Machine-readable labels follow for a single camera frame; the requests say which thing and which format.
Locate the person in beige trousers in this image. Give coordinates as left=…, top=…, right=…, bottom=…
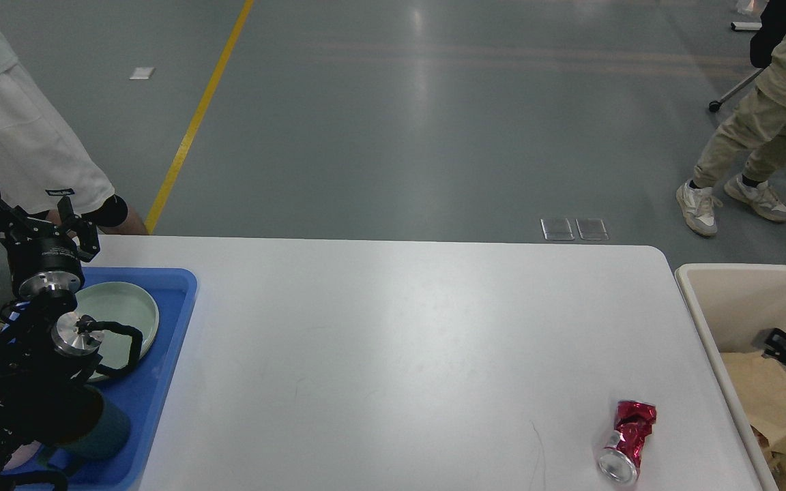
left=676, top=1, right=786, bottom=237

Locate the green plate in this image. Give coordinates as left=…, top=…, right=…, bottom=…
left=76, top=282, right=160, bottom=369

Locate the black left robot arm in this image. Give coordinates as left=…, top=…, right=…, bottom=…
left=0, top=190, right=143, bottom=490

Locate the office chair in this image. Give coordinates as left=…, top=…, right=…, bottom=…
left=707, top=68, right=765, bottom=114

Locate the crushed red can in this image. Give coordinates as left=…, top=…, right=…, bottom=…
left=596, top=399, right=657, bottom=487

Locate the person in white shorts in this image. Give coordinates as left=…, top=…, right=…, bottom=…
left=0, top=31, right=147, bottom=235

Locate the brown paper bag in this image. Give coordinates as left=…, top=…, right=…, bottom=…
left=721, top=352, right=786, bottom=490

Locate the blue plastic tray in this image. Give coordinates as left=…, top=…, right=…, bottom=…
left=13, top=267, right=197, bottom=490

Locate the pink mug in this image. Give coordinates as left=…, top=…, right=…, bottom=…
left=2, top=441, right=43, bottom=471

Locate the beige waste bin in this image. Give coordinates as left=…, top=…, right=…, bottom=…
left=675, top=263, right=786, bottom=490

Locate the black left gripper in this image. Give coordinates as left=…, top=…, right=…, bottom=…
left=0, top=188, right=100, bottom=299

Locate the teal mug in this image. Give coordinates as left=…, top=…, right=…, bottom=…
left=35, top=385, right=131, bottom=477

